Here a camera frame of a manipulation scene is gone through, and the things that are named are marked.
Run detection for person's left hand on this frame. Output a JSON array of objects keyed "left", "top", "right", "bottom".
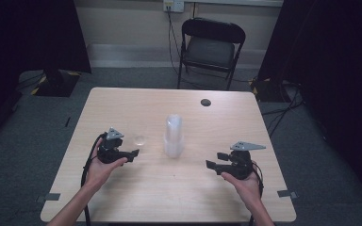
[{"left": 84, "top": 137, "right": 129, "bottom": 193}]

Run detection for black stand base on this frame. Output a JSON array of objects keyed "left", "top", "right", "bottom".
[
  {"left": 250, "top": 76, "right": 292, "bottom": 104},
  {"left": 30, "top": 69, "right": 82, "bottom": 98}
]

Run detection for hand-held gripper cable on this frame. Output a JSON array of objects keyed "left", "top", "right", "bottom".
[
  {"left": 248, "top": 163, "right": 265, "bottom": 226},
  {"left": 80, "top": 133, "right": 107, "bottom": 226}
]

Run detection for black wall outlet cable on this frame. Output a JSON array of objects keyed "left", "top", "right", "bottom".
[{"left": 166, "top": 7, "right": 202, "bottom": 90}]

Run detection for black floor cables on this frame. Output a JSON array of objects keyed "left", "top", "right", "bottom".
[{"left": 261, "top": 80, "right": 306, "bottom": 138}]

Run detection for right hand-held gripper cable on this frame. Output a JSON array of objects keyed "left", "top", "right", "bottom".
[{"left": 248, "top": 163, "right": 265, "bottom": 226}]

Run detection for stack of clear plastic cups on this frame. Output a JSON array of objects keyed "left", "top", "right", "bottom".
[{"left": 163, "top": 113, "right": 185, "bottom": 159}]

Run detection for left hand-held gripper cable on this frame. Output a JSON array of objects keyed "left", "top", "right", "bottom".
[{"left": 80, "top": 133, "right": 107, "bottom": 226}]

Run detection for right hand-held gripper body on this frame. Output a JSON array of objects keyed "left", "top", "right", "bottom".
[{"left": 216, "top": 140, "right": 267, "bottom": 181}]

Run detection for single clear disposable cup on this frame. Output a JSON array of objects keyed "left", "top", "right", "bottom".
[{"left": 133, "top": 135, "right": 147, "bottom": 147}]

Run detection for black folding chair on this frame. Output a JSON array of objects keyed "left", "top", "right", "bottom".
[{"left": 176, "top": 17, "right": 247, "bottom": 91}]

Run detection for person's right hand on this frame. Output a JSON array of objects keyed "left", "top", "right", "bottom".
[{"left": 221, "top": 161, "right": 264, "bottom": 212}]

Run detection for grey tape piece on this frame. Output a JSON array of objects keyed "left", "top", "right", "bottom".
[
  {"left": 36, "top": 192, "right": 61, "bottom": 203},
  {"left": 276, "top": 188, "right": 300, "bottom": 200}
]

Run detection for black curtain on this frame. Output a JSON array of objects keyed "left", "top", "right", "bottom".
[
  {"left": 256, "top": 0, "right": 362, "bottom": 205},
  {"left": 0, "top": 0, "right": 92, "bottom": 150}
]

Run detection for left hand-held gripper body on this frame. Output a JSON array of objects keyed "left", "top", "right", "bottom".
[{"left": 96, "top": 126, "right": 133, "bottom": 165}]

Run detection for white wall outlet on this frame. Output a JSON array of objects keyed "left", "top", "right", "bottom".
[{"left": 162, "top": 0, "right": 186, "bottom": 14}]

